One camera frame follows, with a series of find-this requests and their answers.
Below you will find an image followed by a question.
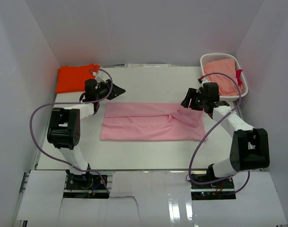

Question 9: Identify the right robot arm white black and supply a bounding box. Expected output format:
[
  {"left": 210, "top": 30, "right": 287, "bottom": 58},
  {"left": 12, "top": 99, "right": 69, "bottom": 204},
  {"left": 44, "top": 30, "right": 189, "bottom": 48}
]
[{"left": 181, "top": 82, "right": 270, "bottom": 189}]

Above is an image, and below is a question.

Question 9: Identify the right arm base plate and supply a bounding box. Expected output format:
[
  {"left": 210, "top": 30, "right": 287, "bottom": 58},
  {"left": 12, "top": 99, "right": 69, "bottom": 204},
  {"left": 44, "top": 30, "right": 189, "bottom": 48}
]
[{"left": 190, "top": 178, "right": 236, "bottom": 201}]

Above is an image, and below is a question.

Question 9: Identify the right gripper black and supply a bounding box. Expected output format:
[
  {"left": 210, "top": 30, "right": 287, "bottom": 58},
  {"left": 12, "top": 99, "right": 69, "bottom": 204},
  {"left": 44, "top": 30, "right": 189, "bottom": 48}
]
[{"left": 181, "top": 88, "right": 208, "bottom": 112}]

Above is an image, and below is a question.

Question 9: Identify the pink t shirt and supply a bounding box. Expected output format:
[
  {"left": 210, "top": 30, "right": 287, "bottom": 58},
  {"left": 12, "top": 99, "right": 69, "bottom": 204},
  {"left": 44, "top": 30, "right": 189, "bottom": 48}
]
[{"left": 100, "top": 102, "right": 206, "bottom": 141}]

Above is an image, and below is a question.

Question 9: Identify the peach t shirt in basket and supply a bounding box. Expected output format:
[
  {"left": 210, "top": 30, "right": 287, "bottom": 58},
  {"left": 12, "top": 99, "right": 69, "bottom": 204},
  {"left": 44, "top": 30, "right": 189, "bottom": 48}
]
[{"left": 203, "top": 59, "right": 238, "bottom": 96}]

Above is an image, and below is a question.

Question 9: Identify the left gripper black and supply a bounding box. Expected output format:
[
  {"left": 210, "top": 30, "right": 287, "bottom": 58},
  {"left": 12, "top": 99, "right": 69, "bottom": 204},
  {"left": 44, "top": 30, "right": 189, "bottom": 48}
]
[{"left": 95, "top": 79, "right": 126, "bottom": 101}]

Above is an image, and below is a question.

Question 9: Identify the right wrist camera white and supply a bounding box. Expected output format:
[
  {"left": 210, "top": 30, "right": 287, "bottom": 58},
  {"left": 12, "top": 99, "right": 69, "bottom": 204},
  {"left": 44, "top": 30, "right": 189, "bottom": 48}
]
[{"left": 197, "top": 76, "right": 210, "bottom": 93}]

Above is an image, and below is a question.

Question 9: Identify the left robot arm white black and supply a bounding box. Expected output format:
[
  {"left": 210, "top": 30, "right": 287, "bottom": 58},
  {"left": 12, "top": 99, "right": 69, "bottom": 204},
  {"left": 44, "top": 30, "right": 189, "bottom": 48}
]
[{"left": 47, "top": 79, "right": 126, "bottom": 189}]

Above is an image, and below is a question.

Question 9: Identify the white plastic basket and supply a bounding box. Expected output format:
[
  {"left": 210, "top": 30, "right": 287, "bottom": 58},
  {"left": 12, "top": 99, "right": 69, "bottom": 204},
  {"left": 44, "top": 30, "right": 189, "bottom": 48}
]
[{"left": 200, "top": 53, "right": 248, "bottom": 102}]

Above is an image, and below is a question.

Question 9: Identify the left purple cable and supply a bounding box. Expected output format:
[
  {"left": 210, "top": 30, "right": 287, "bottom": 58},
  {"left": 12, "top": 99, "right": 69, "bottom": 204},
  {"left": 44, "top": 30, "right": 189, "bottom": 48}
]
[{"left": 29, "top": 68, "right": 114, "bottom": 193}]

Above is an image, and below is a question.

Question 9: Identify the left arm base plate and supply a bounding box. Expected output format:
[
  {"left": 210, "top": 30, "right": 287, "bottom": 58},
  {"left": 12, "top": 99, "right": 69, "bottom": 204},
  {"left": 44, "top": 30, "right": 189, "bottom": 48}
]
[{"left": 63, "top": 173, "right": 109, "bottom": 199}]

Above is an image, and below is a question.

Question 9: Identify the folded orange t shirt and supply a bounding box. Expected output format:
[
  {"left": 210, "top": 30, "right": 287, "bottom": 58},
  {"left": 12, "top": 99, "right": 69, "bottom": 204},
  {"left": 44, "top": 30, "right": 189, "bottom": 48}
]
[{"left": 56, "top": 63, "right": 100, "bottom": 94}]

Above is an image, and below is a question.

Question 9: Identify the aluminium frame rail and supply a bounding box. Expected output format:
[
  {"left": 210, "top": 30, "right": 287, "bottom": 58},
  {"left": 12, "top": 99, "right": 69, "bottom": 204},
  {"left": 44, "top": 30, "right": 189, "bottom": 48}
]
[{"left": 12, "top": 173, "right": 30, "bottom": 227}]

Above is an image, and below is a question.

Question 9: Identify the magenta cloth in basket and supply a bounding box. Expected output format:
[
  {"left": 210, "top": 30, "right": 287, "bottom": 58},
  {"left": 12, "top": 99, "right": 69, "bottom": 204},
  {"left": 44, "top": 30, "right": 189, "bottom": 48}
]
[{"left": 236, "top": 69, "right": 243, "bottom": 87}]

